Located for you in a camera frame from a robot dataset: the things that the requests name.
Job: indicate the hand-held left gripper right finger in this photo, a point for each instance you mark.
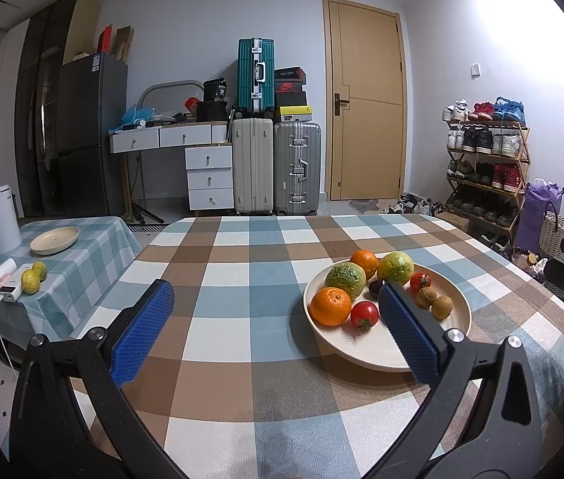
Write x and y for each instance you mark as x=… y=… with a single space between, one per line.
x=409 y=332

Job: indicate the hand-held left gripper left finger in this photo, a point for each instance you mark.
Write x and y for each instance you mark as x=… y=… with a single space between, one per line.
x=142 y=329

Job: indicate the brown kiwi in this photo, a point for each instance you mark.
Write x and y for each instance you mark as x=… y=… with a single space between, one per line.
x=426 y=297
x=442 y=307

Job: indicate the large cream plate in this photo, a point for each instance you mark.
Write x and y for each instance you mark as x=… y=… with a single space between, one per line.
x=371 y=349

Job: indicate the large red tomato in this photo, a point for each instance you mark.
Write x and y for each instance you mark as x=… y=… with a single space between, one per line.
x=364 y=314

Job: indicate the small red tomato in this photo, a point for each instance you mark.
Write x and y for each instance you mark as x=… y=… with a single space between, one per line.
x=420 y=281

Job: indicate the dark purple fruit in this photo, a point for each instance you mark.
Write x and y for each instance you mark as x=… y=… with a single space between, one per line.
x=374 y=287

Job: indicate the small orange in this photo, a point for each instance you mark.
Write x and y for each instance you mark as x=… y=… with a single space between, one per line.
x=364 y=263

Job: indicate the large orange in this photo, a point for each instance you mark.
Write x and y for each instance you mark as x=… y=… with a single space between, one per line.
x=330 y=307

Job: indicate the purple gift bag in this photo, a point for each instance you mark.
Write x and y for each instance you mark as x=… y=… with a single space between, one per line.
x=536 y=214

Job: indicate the yellow-green citrus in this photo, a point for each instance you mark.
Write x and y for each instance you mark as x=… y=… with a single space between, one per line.
x=395 y=267

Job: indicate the green bumpy citrus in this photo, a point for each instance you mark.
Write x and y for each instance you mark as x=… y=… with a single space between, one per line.
x=345 y=279

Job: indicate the teal plaid tablecloth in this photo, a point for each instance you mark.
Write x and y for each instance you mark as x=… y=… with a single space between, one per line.
x=87 y=254

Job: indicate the wooden shoe rack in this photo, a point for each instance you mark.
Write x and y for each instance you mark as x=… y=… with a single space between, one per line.
x=526 y=159

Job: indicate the small green citrus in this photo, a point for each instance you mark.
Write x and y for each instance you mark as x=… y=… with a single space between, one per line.
x=40 y=270

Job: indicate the small cardboard box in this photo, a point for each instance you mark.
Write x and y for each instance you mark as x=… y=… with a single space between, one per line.
x=460 y=222

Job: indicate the brown blue checkered tablecloth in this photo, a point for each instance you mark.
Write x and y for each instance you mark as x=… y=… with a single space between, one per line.
x=262 y=309

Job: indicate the small yellow citrus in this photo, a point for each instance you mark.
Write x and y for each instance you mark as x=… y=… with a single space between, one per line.
x=30 y=281

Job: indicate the small cream plate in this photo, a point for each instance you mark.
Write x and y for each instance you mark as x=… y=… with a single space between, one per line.
x=54 y=239

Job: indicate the scattered sneakers group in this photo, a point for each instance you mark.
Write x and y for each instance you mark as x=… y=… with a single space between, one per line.
x=411 y=204

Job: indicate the grey doormat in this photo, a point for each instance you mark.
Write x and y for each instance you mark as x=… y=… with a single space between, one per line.
x=364 y=207

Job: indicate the white power bank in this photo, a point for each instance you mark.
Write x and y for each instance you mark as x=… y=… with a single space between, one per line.
x=10 y=293

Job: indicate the shoe rack with shoes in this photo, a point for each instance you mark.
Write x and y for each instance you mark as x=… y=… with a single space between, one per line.
x=484 y=139

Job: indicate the white pink handheld device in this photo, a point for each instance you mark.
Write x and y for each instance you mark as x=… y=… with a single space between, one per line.
x=3 y=274

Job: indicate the white desk with drawers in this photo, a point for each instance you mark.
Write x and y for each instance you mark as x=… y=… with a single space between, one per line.
x=197 y=159

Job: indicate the white electric kettle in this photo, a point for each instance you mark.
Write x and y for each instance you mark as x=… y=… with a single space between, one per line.
x=0 y=219

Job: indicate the silver suitcase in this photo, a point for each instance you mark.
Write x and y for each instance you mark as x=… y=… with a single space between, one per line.
x=297 y=169

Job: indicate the beige suitcase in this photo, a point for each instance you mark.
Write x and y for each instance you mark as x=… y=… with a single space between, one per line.
x=253 y=164

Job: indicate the dark grey refrigerator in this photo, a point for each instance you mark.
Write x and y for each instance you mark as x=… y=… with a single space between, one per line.
x=92 y=134

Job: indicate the blue plastic bag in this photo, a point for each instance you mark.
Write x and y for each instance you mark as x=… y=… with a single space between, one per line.
x=137 y=114

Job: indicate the wooden door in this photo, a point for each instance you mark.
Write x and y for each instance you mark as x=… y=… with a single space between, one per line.
x=366 y=100

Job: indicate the black bag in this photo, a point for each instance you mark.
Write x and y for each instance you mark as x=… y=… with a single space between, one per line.
x=212 y=100

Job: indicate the dark glass cabinet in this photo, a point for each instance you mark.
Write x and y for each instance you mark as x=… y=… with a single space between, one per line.
x=37 y=110

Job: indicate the yellow black shoe box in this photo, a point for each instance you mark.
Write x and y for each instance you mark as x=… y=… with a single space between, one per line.
x=294 y=113

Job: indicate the plain black shoe box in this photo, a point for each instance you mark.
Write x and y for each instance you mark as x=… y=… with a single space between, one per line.
x=291 y=99

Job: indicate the red black shoe box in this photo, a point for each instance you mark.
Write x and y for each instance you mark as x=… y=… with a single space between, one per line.
x=289 y=87

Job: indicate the teal suitcase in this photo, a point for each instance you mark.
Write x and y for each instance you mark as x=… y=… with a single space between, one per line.
x=256 y=75

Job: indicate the brown cardboard box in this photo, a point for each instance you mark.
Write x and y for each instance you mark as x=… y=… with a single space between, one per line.
x=123 y=44

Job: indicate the tan cardboard panel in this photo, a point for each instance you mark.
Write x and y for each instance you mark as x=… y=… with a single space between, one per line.
x=82 y=25

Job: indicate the white wall switch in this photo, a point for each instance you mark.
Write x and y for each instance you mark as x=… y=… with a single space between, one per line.
x=475 y=69

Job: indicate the grey arched frame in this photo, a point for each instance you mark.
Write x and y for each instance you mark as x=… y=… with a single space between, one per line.
x=170 y=85

